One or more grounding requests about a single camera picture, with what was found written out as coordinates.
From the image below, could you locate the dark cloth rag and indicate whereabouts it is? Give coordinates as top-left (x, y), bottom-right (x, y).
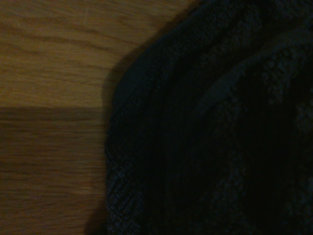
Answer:
top-left (96, 0), bottom-right (313, 235)

